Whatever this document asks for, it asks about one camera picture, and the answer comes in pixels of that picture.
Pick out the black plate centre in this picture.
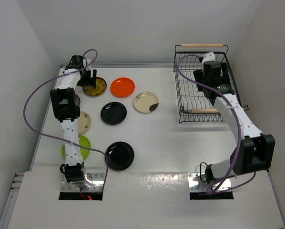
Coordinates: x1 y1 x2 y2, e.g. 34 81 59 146
101 102 127 125

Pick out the orange plate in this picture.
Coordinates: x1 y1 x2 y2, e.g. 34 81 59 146
110 77 135 98

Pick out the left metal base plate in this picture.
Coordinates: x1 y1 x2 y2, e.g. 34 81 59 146
60 173 105 192

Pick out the blue floral plate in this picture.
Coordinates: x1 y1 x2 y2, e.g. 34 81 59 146
75 95 81 106

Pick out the metal base plate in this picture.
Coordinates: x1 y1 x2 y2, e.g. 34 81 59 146
60 173 105 192
187 172 232 192

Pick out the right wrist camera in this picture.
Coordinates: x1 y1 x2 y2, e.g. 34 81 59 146
199 52 216 64

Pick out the lime green plate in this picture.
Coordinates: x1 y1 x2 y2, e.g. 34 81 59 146
62 135 92 161

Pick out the cream plate with calligraphy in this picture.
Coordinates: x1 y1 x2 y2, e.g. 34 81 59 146
78 111 91 135

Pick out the yellow patterned plate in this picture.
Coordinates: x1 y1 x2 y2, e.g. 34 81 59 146
82 77 107 97

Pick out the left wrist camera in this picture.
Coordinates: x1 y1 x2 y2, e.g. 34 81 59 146
82 56 97 71

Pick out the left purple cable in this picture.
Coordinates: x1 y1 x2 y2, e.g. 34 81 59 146
23 49 109 189

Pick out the cream plate black blotch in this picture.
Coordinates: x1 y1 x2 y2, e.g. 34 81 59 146
132 91 159 114

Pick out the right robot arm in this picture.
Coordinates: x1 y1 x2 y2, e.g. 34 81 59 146
194 60 275 183

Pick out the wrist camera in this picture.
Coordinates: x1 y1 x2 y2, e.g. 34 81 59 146
199 52 216 64
82 56 97 71

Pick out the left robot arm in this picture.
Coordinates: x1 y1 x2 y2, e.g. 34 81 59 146
50 55 95 189

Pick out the black wire dish rack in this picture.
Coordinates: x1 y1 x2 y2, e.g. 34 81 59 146
173 44 240 123

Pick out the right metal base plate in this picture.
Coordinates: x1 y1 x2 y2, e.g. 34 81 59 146
187 172 232 192

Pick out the black plate near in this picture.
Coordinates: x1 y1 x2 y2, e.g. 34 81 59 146
105 141 134 171

